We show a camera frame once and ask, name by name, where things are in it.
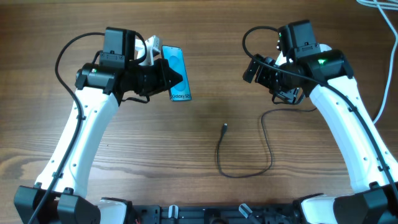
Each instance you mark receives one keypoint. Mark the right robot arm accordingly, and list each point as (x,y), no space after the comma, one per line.
(325,76)

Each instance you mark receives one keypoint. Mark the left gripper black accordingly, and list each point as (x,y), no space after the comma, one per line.
(161,69)

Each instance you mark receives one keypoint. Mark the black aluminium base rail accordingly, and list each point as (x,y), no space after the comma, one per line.
(267,214)

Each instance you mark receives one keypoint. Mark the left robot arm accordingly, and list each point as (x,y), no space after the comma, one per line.
(127,62)

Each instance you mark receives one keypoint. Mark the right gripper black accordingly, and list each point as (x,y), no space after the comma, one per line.
(262,78)

